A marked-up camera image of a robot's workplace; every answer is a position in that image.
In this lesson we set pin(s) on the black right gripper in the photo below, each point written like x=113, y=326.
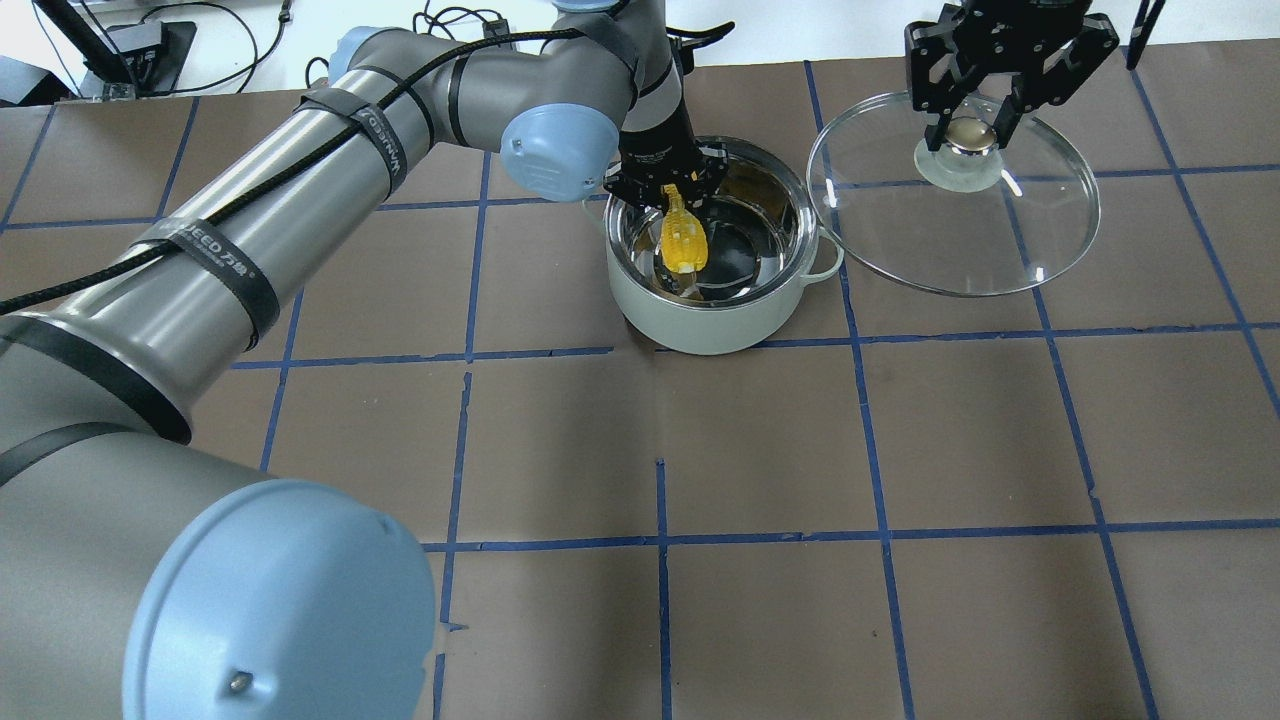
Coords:
x=1010, y=30

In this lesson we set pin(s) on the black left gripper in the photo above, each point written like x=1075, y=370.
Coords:
x=658, y=135

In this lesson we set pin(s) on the yellow corn cob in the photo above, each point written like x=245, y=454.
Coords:
x=684, y=247

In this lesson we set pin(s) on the pale green cooking pot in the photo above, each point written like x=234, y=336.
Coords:
x=763, y=236

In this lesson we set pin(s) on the glass pot lid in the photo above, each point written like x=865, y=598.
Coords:
x=970, y=219

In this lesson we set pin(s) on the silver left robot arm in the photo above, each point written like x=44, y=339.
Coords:
x=146, y=579

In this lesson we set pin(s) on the black power adapter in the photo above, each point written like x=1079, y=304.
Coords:
x=497, y=28

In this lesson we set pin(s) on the black monitor stand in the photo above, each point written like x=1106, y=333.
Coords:
x=142, y=59

